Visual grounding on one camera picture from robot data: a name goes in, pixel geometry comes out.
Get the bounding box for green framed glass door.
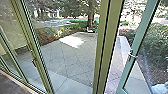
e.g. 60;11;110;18
115;0;168;94

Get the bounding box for metal garden bench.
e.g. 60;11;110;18
86;26;96;34

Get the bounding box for green framed window wall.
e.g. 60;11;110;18
0;0;125;94

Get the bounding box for dark window frame handle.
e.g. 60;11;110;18
31;57;38;68

